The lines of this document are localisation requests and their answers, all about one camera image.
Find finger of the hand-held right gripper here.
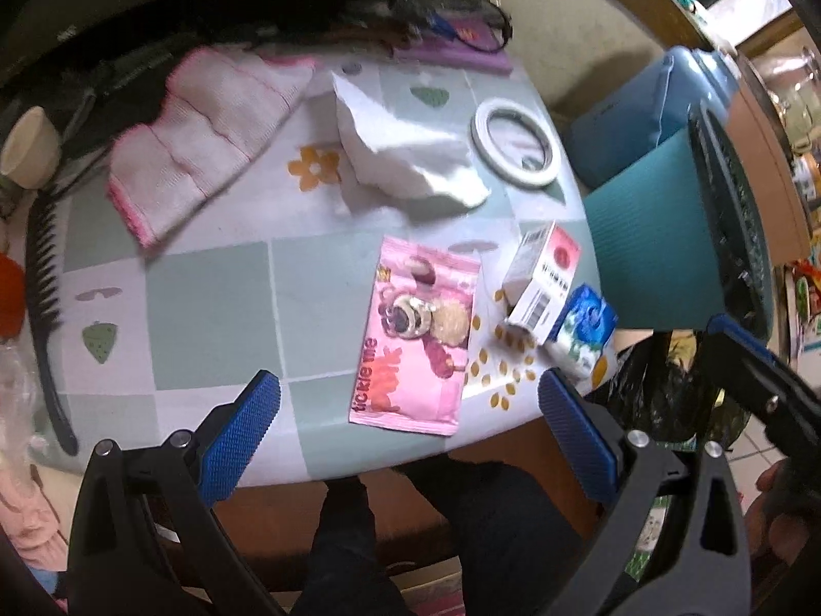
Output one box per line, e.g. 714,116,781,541
706,313,821,463

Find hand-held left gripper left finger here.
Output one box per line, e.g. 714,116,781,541
66,370,286,616

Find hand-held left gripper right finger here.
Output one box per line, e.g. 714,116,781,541
537,368,753,616

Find teal trash bin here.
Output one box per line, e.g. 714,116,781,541
587,106,774,341

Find person's right hand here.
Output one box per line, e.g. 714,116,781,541
747,458,821,569

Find black plastic bag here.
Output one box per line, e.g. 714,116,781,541
590,330,753,451

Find person's legs in dark trousers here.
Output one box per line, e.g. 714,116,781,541
291,455,600,616

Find blue and white small carton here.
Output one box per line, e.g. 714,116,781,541
545,282,618,378

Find checked patterned tablecloth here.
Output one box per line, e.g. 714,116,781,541
26,45,620,489

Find white medicine box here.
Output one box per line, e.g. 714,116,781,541
501,220,581,345

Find brown wooden board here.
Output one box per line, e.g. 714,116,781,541
725,51,814,265

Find pink snack packet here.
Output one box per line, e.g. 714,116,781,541
348,235,482,437

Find black comb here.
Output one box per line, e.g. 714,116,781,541
24,192,79,456

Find pink fabric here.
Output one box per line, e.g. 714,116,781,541
0,462,71,594

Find blue bag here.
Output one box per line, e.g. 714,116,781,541
564,45,738,190

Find white tape roll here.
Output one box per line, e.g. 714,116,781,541
471,98,565,188

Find pink and white cloth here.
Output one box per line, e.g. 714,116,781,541
106,46,318,251

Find crumpled white tissue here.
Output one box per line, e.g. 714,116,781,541
331,70,492,209

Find beige paper cup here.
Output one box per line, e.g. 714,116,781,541
0,106,63,191

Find purple pouch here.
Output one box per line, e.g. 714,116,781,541
391,38,514,75

